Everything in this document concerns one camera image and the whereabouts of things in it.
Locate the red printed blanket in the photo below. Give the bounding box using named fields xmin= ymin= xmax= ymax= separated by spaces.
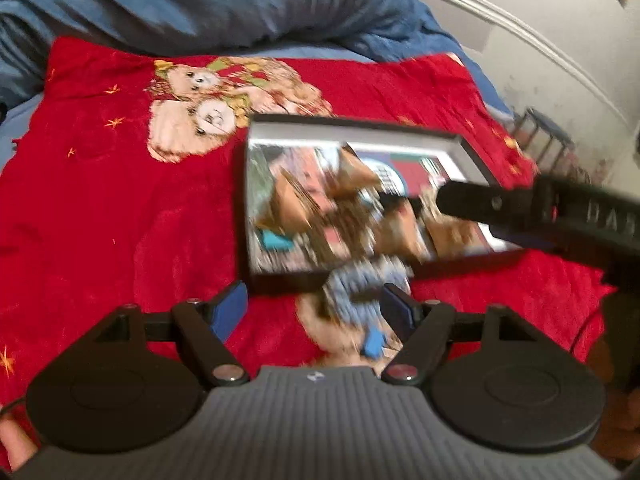
xmin=0 ymin=35 xmax=617 ymax=461

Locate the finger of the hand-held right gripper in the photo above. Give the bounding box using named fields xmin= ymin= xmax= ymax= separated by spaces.
xmin=487 ymin=224 xmax=559 ymax=249
xmin=436 ymin=181 xmax=539 ymax=226

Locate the blue quilt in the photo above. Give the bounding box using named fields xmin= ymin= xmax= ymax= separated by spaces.
xmin=0 ymin=0 xmax=512 ymax=111

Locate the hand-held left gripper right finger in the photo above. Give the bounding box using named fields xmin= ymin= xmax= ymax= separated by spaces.
xmin=381 ymin=284 xmax=551 ymax=387

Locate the black cable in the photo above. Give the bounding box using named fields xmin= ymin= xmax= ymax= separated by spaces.
xmin=569 ymin=304 xmax=604 ymax=354

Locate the black shallow box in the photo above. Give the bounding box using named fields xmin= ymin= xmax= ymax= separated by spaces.
xmin=240 ymin=112 xmax=557 ymax=297

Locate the person's left hand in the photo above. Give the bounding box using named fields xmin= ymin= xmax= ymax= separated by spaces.
xmin=0 ymin=421 xmax=39 ymax=476

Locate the pile of brown packets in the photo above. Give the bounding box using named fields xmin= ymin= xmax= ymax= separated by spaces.
xmin=250 ymin=142 xmax=489 ymax=274

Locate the metal stool with blue seat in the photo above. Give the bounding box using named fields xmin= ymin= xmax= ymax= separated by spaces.
xmin=512 ymin=107 xmax=577 ymax=172

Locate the white curved moulding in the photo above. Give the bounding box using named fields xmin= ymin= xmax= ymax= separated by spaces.
xmin=380 ymin=0 xmax=640 ymax=133

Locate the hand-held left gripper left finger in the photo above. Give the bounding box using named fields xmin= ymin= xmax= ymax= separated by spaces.
xmin=75 ymin=281 xmax=251 ymax=389

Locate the person's right forearm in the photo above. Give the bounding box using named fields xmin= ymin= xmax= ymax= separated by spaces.
xmin=587 ymin=289 xmax=640 ymax=462

